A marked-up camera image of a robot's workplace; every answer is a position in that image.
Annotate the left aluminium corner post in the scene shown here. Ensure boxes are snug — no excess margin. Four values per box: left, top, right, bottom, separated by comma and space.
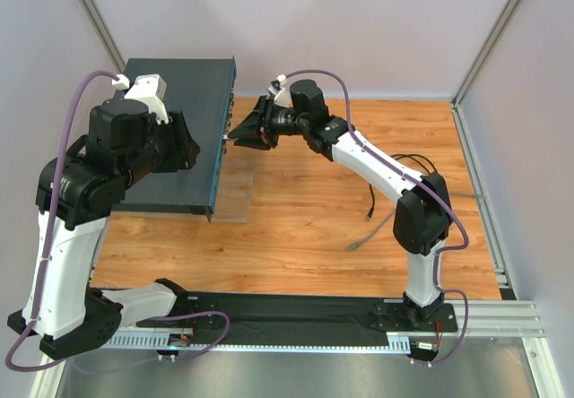
77, 0, 126, 72

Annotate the clear acrylic riser plate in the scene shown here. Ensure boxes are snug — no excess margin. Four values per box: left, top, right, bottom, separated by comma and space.
212, 144, 257, 223

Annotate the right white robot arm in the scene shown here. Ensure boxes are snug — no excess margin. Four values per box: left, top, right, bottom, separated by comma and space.
229, 79, 452, 323

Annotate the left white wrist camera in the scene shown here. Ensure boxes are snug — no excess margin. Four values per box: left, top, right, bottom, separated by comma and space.
111, 74, 170, 125

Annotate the aluminium rail frame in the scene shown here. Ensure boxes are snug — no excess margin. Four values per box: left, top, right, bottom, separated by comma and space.
30, 99, 552, 398

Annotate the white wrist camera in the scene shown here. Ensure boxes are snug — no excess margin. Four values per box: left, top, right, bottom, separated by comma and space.
111, 74, 170, 125
267, 74, 291, 108

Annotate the grey ethernet cable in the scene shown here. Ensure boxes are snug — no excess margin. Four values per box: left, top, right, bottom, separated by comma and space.
344, 191, 488, 252

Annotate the right aluminium corner post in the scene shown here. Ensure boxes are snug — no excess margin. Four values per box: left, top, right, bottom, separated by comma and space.
451, 0, 544, 106

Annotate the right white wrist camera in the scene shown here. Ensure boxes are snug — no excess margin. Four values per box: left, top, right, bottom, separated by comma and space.
267, 74, 291, 108

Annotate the black cable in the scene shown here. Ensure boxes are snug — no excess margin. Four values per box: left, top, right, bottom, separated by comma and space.
365, 152, 440, 223

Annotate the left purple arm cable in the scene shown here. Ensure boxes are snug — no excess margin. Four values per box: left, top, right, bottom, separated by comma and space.
4, 70, 123, 372

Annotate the dark blue network switch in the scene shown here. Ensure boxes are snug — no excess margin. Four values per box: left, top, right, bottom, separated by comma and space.
109, 56, 238, 225

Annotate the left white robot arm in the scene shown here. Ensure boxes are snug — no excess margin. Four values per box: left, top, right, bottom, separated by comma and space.
7, 99, 200, 361

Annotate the aluminium corner post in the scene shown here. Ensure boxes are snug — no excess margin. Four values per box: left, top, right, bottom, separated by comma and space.
451, 0, 544, 106
77, 0, 126, 72

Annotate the grey slotted cable duct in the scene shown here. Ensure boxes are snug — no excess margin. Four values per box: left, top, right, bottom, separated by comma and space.
102, 330, 438, 354

